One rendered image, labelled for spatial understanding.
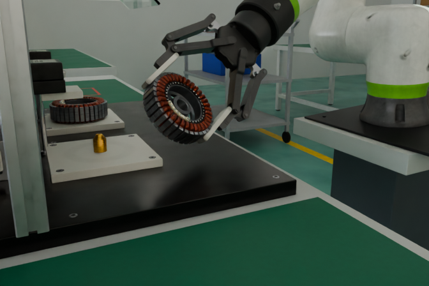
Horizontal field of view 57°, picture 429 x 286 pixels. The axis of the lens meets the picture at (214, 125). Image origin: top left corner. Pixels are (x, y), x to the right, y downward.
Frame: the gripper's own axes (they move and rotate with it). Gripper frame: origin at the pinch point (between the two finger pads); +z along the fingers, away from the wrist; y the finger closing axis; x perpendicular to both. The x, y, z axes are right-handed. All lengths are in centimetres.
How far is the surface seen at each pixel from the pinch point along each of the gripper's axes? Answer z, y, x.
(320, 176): -102, -110, -156
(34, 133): 19.4, 9.3, 15.6
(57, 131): 11.8, 11.8, -22.0
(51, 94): 12.3, 13.6, 0.1
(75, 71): -38, 41, -151
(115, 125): 3.3, 5.1, -21.8
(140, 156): 9.6, -0.9, -1.8
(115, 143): 9.0, 2.9, -9.3
